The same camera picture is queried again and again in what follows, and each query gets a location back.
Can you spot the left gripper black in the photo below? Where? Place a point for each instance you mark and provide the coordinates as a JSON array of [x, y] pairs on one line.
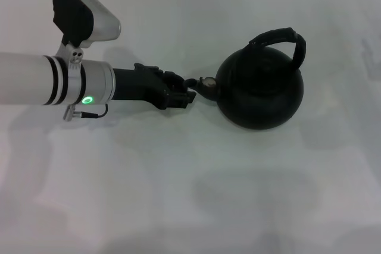
[[137, 84]]

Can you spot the black round teapot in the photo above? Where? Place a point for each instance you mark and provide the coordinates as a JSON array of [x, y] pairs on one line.
[[262, 96]]

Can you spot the left silver camera mount clamp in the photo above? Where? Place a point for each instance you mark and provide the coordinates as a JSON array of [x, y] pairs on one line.
[[76, 57]]

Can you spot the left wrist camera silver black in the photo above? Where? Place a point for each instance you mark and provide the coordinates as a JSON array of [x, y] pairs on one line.
[[89, 16]]

